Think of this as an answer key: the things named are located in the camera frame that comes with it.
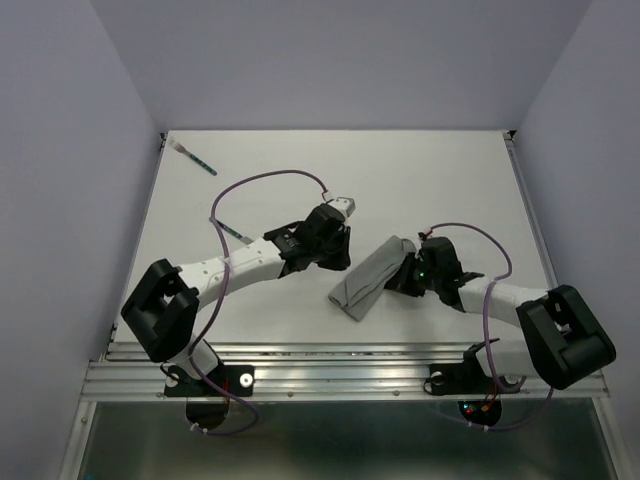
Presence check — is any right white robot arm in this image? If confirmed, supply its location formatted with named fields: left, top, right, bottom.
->
left=385, top=237, right=617, bottom=395

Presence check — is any aluminium rail frame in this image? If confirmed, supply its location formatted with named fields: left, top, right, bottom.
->
left=61, top=130, right=621, bottom=479

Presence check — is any grey cloth napkin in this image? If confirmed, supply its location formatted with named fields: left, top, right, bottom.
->
left=328, top=235, right=416, bottom=322

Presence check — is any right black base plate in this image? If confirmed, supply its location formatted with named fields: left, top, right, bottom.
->
left=423, top=362, right=494, bottom=397

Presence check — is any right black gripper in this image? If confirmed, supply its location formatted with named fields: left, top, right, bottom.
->
left=383, top=250, right=440, bottom=296

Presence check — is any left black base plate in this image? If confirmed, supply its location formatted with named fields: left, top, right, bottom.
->
left=160, top=365, right=255, bottom=398

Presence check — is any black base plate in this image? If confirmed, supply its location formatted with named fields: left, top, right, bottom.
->
left=160, top=365, right=255, bottom=398
left=423, top=362, right=494, bottom=397

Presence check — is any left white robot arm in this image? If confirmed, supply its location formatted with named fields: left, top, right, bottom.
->
left=121, top=197, right=355, bottom=394

